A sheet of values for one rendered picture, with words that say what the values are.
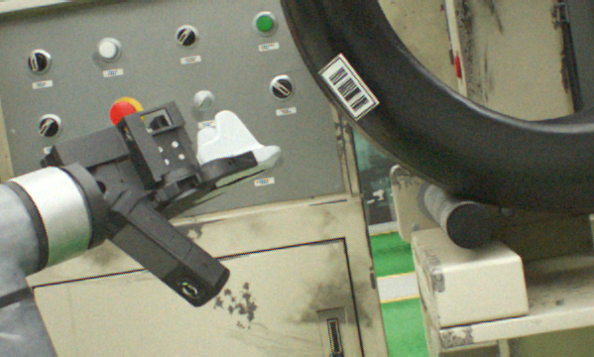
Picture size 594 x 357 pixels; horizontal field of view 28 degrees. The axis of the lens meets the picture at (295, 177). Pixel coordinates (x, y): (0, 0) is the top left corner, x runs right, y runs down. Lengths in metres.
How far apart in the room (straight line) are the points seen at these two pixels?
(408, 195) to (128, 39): 0.55
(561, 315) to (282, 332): 0.69
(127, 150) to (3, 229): 0.14
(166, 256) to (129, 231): 0.04
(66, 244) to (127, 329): 0.88
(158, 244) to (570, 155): 0.42
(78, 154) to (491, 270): 0.43
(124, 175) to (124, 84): 0.85
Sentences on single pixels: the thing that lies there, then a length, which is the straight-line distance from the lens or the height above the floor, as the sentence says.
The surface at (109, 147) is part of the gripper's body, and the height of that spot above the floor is 1.03.
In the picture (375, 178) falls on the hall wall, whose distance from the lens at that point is 10.18.
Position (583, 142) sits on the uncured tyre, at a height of 0.96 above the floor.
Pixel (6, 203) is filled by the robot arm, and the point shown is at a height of 1.00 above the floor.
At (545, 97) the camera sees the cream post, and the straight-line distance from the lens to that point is 1.54.
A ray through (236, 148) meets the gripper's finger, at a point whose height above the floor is 1.01.
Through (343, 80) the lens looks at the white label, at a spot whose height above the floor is 1.06.
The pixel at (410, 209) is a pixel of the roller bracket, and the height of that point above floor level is 0.89.
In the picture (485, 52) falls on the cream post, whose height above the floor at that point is 1.07.
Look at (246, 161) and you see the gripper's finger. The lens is 1.01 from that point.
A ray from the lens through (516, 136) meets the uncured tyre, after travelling 1.15.
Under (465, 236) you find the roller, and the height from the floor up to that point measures 0.89.
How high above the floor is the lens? 1.03
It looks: 3 degrees down
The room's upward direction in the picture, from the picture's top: 9 degrees counter-clockwise
